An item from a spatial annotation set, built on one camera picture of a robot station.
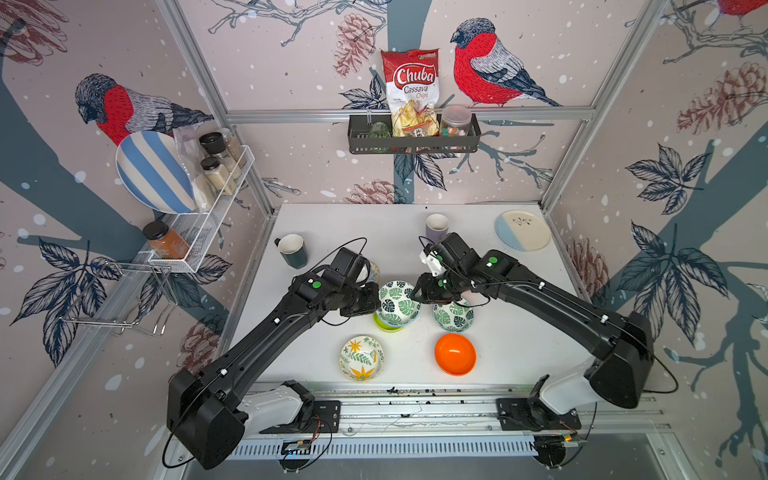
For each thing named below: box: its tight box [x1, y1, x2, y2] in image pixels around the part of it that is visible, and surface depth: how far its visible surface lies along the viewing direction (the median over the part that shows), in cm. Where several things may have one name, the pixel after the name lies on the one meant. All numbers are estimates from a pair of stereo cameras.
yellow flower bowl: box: [339, 335, 385, 383], surface depth 83 cm
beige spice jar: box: [200, 156, 236, 196], surface depth 79 cm
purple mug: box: [425, 213, 449, 243], surface depth 106 cm
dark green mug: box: [274, 234, 308, 269], surface depth 100 cm
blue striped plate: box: [115, 130, 195, 215], surface depth 68 cm
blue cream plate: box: [494, 210, 552, 252], surface depth 117 cm
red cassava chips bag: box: [381, 49, 440, 137], surface depth 84 cm
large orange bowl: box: [434, 333, 477, 377], surface depth 81 cm
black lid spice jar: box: [199, 130, 247, 178], surface depth 84 cm
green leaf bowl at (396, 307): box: [377, 280, 422, 327], surface depth 79 cm
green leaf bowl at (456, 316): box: [433, 298, 475, 332], surface depth 91 cm
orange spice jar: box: [142, 221, 190, 260], surface depth 63 cm
